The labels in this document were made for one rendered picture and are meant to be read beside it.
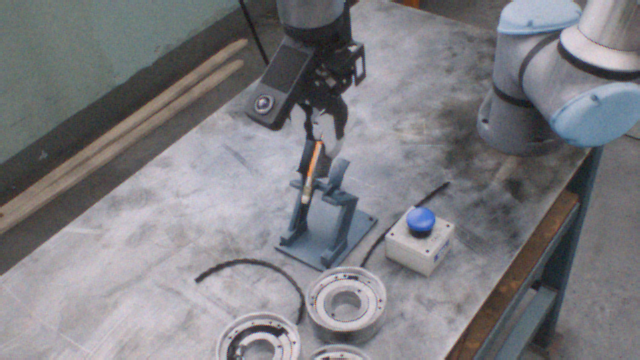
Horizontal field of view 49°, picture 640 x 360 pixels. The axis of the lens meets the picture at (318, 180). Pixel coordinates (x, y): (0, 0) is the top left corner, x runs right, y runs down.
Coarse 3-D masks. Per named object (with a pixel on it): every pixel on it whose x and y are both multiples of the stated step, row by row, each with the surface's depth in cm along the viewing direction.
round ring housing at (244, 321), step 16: (240, 320) 90; (256, 320) 91; (272, 320) 91; (288, 320) 90; (224, 336) 89; (256, 336) 90; (272, 336) 89; (288, 336) 89; (224, 352) 88; (256, 352) 91; (272, 352) 91
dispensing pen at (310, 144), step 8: (312, 144) 93; (304, 152) 93; (312, 152) 93; (304, 160) 93; (304, 168) 94; (312, 184) 95; (304, 192) 96; (304, 200) 96; (304, 208) 96; (296, 232) 97
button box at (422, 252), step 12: (396, 228) 99; (408, 228) 99; (432, 228) 99; (444, 228) 99; (396, 240) 98; (408, 240) 98; (420, 240) 97; (432, 240) 97; (444, 240) 98; (396, 252) 99; (408, 252) 97; (420, 252) 96; (432, 252) 96; (444, 252) 100; (408, 264) 99; (420, 264) 97; (432, 264) 98
